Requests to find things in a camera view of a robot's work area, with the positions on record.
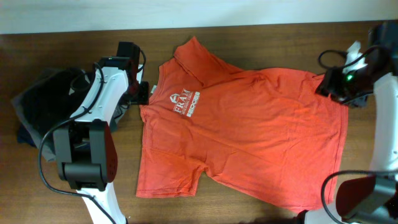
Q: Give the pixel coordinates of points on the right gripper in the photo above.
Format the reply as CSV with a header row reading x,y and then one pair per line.
x,y
328,86

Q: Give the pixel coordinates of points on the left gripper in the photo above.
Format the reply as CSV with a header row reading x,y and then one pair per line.
x,y
143,96

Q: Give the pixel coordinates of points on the orange t-shirt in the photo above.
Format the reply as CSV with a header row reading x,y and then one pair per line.
x,y
265,133

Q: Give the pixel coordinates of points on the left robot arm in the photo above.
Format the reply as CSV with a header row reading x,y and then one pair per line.
x,y
85,153

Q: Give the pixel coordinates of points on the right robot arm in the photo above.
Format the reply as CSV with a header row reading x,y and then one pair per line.
x,y
353,195

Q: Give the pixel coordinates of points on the dark folded clothes pile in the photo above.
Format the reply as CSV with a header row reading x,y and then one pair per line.
x,y
54,97

